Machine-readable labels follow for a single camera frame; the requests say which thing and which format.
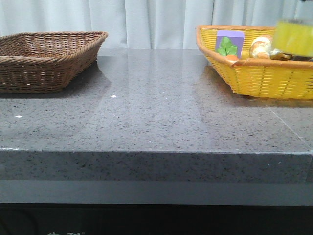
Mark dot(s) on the yellow tape roll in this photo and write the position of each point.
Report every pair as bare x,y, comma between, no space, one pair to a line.
294,36

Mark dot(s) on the toy croissant bread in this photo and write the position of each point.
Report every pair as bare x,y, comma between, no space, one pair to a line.
261,48

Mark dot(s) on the yellow woven basket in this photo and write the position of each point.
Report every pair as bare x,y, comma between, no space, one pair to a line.
256,77

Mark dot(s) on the purple block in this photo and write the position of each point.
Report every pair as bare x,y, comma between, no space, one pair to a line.
237,38

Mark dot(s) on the orange toy carrot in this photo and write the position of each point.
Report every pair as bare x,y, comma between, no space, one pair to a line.
232,57

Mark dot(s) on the dark brown toy item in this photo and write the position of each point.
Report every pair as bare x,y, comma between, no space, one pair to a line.
285,57

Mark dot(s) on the white curtain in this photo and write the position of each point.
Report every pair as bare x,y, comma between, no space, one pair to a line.
145,24

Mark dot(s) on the brown wicker basket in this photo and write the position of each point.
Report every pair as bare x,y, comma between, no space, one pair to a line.
46,62

